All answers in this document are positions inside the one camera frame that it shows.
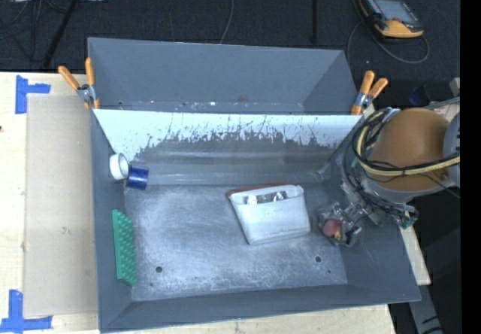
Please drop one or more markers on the small red round thing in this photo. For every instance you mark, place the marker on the small red round thing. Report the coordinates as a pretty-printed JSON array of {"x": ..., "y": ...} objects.
[{"x": 332, "y": 228}]

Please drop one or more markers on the grey metal bin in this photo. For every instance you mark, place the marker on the grey metal bin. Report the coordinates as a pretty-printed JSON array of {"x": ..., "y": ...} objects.
[{"x": 225, "y": 242}]

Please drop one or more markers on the white packet with red edge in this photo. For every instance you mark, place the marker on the white packet with red edge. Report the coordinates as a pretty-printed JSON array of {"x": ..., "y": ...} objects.
[{"x": 272, "y": 216}]

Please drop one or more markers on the blue tape roll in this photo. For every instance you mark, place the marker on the blue tape roll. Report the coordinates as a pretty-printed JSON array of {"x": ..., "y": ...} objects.
[{"x": 137, "y": 177}]

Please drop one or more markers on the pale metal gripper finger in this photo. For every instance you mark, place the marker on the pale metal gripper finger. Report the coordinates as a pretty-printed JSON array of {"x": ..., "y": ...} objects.
[
  {"x": 327, "y": 214},
  {"x": 351, "y": 236}
]

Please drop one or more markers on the pale cardboard board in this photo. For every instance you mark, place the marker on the pale cardboard board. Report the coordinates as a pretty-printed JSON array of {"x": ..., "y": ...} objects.
[{"x": 56, "y": 212}]

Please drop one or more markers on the white tape roll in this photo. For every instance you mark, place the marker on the white tape roll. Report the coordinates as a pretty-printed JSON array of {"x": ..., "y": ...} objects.
[{"x": 118, "y": 166}]

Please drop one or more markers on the green studded flat block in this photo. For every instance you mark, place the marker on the green studded flat block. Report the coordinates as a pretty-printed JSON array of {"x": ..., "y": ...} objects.
[{"x": 124, "y": 246}]

